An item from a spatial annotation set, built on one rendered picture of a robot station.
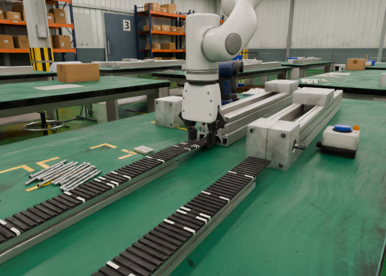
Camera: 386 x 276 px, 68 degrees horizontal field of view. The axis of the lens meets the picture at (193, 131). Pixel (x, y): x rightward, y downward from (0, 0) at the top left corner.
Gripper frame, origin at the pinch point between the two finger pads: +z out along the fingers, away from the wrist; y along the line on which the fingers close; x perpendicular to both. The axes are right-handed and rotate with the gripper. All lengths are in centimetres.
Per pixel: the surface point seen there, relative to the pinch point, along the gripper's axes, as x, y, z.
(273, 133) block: -2.8, 20.4, -5.2
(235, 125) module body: 10.4, 5.0, -2.2
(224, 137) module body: 6.2, 3.9, 0.6
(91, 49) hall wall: 719, -971, -28
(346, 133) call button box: 15.3, 33.4, -3.0
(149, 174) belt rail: -23.7, 2.1, 1.2
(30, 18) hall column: 247, -530, -81
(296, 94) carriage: 38.2, 14.8, -8.7
